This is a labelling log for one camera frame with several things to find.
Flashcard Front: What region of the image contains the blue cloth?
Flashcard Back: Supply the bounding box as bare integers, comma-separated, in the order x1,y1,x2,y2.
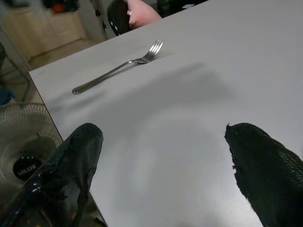
0,87,15,106

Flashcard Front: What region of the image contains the silver metal fork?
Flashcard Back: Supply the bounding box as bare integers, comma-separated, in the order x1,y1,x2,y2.
71,39,164,95

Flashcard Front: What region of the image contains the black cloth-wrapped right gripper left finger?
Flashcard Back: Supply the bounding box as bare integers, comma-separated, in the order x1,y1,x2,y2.
0,122,104,227

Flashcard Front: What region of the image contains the white electric fan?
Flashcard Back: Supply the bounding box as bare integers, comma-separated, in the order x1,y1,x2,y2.
0,102,62,187

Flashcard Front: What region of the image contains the beige wooden cabinet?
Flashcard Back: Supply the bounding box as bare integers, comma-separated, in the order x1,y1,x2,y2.
3,6,87,62

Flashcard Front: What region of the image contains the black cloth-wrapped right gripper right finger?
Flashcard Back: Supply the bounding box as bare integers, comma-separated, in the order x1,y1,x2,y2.
224,122,303,227

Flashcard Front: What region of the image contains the black chair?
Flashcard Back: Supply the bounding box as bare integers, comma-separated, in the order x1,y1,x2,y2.
106,0,132,36

